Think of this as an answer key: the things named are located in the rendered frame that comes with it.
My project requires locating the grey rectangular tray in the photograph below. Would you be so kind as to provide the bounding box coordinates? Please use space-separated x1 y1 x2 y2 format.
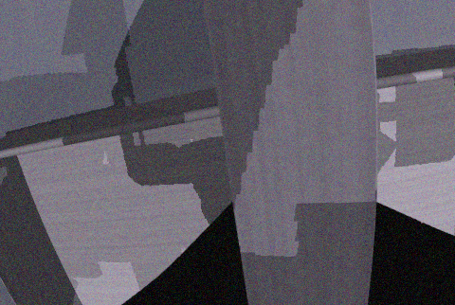
0 47 455 305

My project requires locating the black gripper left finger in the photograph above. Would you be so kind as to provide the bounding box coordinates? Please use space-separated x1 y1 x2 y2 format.
122 203 249 305

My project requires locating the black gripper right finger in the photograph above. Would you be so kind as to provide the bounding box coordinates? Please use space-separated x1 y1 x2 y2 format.
368 202 455 305

